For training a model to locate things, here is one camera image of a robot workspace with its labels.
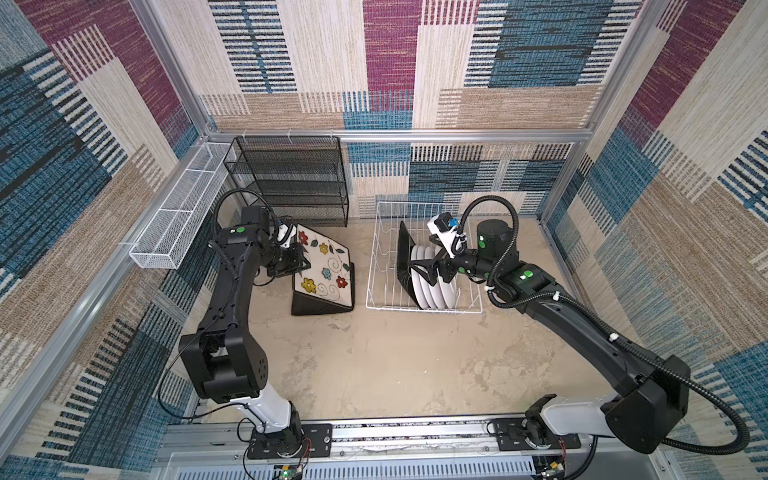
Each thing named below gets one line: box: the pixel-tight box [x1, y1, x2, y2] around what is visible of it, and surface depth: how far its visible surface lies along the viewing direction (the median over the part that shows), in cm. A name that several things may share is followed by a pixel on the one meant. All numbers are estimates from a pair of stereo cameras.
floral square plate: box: [294, 224, 352, 307], surface depth 90 cm
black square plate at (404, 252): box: [396, 221, 423, 309], surface depth 87 cm
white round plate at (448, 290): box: [436, 268, 456, 308], surface depth 88 cm
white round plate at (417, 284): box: [411, 244, 429, 309], surface depth 87 cm
